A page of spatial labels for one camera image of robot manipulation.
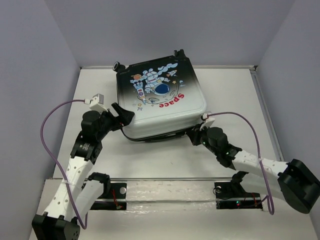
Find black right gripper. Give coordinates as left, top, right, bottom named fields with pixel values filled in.
left=185, top=122, right=219, bottom=156

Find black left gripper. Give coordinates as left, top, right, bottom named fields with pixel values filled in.
left=97, top=102, right=136, bottom=141

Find black hard-shell suitcase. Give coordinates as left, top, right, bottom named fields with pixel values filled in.
left=112, top=49, right=207, bottom=142

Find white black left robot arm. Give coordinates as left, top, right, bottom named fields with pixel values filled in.
left=31, top=103, right=135, bottom=240

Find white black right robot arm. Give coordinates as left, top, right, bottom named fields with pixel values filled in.
left=186, top=125, right=320, bottom=214

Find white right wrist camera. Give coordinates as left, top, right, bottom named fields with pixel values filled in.
left=201, top=113, right=216, bottom=128

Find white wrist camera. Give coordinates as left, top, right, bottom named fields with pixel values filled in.
left=201, top=113, right=216, bottom=128
left=84, top=93, right=107, bottom=113

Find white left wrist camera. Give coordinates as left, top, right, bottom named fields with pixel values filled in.
left=84, top=93, right=107, bottom=113

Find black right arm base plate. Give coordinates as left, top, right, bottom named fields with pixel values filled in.
left=212, top=175, right=263, bottom=210

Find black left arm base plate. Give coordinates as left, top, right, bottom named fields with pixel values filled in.
left=90, top=182, right=127, bottom=211

